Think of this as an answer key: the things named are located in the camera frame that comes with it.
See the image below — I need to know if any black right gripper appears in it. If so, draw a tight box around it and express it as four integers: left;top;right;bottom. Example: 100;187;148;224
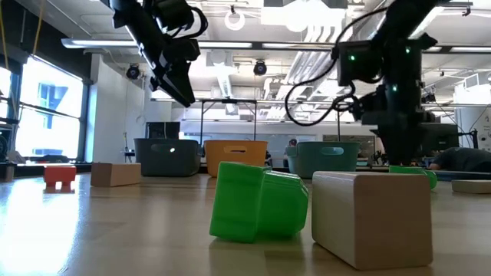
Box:
377;84;423;166

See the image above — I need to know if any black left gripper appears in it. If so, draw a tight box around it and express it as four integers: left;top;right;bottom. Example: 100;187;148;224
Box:
133;28;196;107

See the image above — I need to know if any green stepped toy brick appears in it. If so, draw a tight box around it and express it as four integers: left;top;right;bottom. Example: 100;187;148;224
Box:
209;160;310;245
388;164;438;191

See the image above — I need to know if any long light wooden block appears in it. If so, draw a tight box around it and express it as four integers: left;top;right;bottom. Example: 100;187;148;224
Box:
451;179;491;195
90;162;142;189

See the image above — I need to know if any small red toy brick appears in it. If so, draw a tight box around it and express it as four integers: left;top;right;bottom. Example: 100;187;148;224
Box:
43;165;77;189

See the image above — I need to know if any black ceiling spotlight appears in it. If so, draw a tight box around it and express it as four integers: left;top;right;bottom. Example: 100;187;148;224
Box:
125;64;141;81
252;60;268;77

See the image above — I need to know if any black monitor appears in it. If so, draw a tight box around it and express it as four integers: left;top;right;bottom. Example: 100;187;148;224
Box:
145;121;181;140

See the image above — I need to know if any dark computer monitor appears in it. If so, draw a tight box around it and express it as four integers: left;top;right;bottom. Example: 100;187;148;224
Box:
420;122;460;156

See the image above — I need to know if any teal plastic bin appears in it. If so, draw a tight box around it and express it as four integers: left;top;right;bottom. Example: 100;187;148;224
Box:
285;140;361;180

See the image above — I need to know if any small light wooden block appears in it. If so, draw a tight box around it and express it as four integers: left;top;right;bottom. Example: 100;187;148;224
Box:
311;170;434;271

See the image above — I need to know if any dark grey-blue plastic bin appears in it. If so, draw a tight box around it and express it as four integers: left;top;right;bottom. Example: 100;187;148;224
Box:
133;137;203;178

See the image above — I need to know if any yellow-orange plastic bin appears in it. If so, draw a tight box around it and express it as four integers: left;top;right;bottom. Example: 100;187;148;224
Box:
203;139;269;179

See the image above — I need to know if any large bright window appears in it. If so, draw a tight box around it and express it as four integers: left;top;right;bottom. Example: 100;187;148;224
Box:
15;55;85;160

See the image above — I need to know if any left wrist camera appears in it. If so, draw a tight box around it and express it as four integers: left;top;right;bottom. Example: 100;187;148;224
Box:
174;38;202;63

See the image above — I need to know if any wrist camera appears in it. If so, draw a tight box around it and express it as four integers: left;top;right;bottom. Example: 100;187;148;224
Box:
174;38;202;63
352;91;386;126

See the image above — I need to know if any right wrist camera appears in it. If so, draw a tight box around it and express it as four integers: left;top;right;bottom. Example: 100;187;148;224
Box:
352;91;386;126

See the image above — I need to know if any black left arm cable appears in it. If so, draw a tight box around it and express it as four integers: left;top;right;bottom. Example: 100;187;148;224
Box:
168;5;210;41

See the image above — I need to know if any white ring ceiling lamp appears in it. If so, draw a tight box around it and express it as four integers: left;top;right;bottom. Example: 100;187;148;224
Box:
224;9;246;31

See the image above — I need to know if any black aluminium table frame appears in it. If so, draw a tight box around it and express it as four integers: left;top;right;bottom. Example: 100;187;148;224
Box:
0;160;491;183

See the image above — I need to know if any yellow hanging cable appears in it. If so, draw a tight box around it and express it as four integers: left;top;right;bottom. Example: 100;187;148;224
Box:
32;0;47;54

